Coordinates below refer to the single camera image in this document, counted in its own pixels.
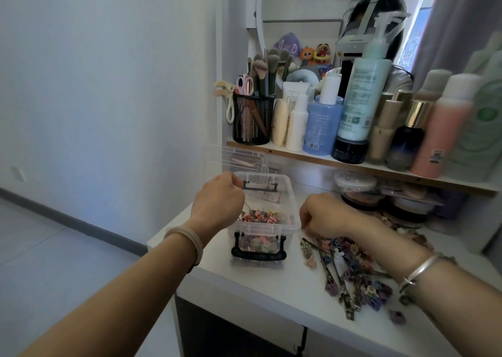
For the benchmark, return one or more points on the person's right hand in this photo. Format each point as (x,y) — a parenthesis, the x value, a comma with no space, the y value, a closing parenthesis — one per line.
(333,215)

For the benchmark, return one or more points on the person's left hand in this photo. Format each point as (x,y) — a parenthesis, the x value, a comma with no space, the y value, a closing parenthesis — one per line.
(217,202)

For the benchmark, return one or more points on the person's right fingers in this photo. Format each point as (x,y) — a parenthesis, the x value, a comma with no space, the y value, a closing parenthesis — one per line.
(308,219)

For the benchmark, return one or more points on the person's left fingers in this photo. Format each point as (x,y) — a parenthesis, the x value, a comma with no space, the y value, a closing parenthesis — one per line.
(237,188)

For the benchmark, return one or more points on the thin metal hairpin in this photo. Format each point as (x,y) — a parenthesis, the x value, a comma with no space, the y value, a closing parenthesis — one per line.
(249,207)

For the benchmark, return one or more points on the person's left forearm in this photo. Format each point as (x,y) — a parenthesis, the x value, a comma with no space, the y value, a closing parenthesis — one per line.
(125,290)

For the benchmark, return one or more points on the person's right forearm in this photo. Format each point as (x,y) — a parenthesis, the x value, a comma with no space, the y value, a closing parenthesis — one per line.
(439,290)

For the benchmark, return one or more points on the clear lidded box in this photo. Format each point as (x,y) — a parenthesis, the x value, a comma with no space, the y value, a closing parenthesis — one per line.
(245,158)

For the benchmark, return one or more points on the pile of small clips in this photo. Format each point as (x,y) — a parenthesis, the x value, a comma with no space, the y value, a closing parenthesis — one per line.
(262,216)

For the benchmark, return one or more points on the black round compact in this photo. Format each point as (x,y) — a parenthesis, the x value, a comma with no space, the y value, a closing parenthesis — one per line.
(362,203)

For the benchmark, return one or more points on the clear lid powder compact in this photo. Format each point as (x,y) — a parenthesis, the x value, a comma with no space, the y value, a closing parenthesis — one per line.
(355,182)

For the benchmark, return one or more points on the heap of flower hair clips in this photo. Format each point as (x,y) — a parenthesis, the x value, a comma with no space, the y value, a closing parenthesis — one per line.
(353,268)

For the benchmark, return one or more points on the wooden shelf board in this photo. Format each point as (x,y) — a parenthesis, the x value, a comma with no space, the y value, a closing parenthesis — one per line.
(298,153)

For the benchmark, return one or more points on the black mesh holder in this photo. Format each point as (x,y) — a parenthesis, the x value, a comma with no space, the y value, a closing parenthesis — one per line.
(253,121)

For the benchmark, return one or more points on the beige wrist band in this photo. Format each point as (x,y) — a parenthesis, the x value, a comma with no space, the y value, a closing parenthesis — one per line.
(187,238)

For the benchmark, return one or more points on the cream squeeze bottle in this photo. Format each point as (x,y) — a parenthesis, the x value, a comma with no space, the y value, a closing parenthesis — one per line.
(279,123)

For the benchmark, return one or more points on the black jar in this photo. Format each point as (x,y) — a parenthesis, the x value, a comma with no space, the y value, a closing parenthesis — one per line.
(350,151)

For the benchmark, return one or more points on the small white bottle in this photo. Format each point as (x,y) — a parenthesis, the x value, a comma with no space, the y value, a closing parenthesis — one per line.
(297,127)

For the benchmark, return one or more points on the beige eyelash curler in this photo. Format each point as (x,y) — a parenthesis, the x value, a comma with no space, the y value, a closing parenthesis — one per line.
(228,102)

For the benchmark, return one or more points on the blue bottle white cap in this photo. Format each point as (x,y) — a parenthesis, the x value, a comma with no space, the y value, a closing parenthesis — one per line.
(321,127)

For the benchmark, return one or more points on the round powder jar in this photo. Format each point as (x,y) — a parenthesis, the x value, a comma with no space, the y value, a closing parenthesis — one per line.
(408,209)

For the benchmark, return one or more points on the pink scissors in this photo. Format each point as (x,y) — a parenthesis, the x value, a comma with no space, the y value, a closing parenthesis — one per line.
(245,84)

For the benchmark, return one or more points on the white cosmetic tube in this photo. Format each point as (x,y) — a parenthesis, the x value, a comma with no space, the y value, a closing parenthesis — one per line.
(295,90)

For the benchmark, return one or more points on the beige bottle gold cap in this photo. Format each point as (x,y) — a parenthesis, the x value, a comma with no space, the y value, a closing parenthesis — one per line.
(382,133)

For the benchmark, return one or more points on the bunch of makeup brushes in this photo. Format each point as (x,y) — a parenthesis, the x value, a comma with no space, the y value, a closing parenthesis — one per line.
(262,68)

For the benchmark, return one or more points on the dark blue bottle gold cap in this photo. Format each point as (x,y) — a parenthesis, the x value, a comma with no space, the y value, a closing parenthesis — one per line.
(406,145)

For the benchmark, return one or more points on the silver bangle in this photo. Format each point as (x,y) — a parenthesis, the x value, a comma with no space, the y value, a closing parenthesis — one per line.
(421,268)

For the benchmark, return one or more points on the blue grey round cushion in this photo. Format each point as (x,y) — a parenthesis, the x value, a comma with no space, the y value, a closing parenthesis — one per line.
(306,76)

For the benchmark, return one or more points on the tall teal pump bottle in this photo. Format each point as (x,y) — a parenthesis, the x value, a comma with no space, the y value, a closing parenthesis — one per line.
(366,94)

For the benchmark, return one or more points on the purple container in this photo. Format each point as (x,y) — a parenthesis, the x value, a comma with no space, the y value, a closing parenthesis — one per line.
(451,206)

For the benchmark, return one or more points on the purple plush toy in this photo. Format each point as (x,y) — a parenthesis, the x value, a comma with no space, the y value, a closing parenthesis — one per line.
(287,43)

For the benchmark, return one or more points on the orange toy figure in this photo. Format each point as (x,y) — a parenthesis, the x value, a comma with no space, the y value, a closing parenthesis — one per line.
(322,53)

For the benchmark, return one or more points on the pink spray can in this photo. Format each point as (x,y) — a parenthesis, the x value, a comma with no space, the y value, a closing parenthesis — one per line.
(443,133)

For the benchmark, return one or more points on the beige spray can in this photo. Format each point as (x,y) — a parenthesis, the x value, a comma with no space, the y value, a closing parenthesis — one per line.
(433,84)

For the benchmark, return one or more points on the green white bottle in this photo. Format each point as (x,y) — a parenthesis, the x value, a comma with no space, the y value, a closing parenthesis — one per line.
(480,129)

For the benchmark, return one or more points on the grey curtain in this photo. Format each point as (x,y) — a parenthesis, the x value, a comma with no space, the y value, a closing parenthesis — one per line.
(459,19)

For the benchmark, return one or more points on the white desk hutch frame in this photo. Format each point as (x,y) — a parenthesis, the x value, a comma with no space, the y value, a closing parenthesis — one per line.
(235,35)

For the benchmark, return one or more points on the wall mirror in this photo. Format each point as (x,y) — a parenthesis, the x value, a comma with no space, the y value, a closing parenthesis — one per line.
(302,8)

